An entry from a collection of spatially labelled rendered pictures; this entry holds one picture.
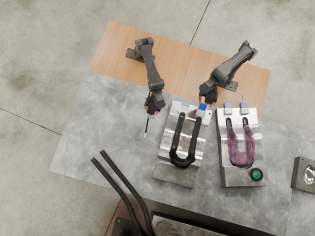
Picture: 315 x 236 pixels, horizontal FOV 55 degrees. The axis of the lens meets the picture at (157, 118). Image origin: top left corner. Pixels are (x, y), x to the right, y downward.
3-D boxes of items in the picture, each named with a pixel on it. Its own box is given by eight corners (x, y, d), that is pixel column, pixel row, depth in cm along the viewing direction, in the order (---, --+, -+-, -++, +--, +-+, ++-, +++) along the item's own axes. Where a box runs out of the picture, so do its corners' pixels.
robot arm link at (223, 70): (223, 80, 159) (263, 46, 165) (212, 68, 160) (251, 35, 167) (218, 88, 171) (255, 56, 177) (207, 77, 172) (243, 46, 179)
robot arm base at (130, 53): (152, 60, 202) (155, 51, 203) (123, 51, 202) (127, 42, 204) (152, 65, 209) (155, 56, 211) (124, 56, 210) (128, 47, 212)
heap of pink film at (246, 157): (223, 125, 194) (227, 122, 187) (251, 125, 195) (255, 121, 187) (227, 166, 188) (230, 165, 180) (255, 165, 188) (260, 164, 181)
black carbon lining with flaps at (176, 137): (179, 112, 194) (181, 107, 185) (203, 118, 194) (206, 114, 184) (165, 164, 185) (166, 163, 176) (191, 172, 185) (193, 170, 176)
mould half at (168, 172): (171, 104, 202) (173, 97, 189) (209, 114, 202) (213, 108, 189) (151, 177, 190) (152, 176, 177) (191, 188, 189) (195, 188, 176)
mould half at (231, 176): (214, 110, 203) (218, 106, 192) (253, 109, 204) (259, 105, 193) (221, 187, 190) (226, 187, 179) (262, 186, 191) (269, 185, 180)
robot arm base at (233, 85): (239, 87, 199) (242, 78, 201) (210, 78, 200) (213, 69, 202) (236, 92, 207) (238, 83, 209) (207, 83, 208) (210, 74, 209)
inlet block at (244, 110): (237, 96, 203) (239, 93, 198) (244, 96, 203) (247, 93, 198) (239, 115, 199) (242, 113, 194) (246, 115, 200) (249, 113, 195)
